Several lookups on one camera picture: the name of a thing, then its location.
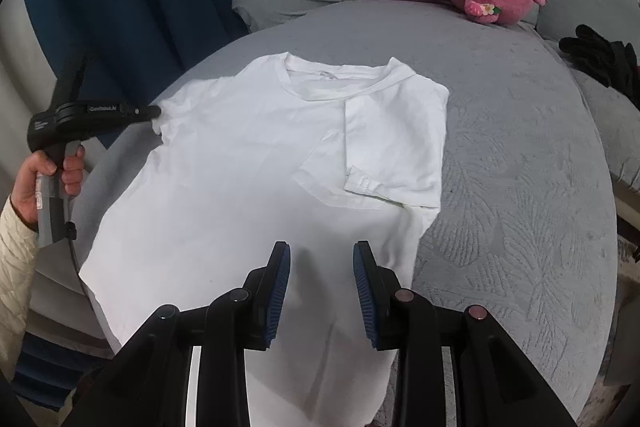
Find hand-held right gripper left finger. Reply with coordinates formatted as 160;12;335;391
60;241;292;427

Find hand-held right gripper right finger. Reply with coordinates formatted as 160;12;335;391
352;241;578;427

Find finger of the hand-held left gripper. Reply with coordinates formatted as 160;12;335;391
132;104;163;122

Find white t-shirt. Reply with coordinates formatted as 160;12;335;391
79;52;451;427

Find person's left forearm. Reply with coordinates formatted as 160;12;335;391
0;194;41;383

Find black clothes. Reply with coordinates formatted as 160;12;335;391
558;24;640;105

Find person's left hand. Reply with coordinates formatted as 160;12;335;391
11;144;86;233

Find blue curtain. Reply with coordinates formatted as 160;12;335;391
12;0;313;410

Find grey sofa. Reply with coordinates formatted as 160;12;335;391
27;0;640;427

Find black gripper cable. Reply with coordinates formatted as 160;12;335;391
67;221;96;303

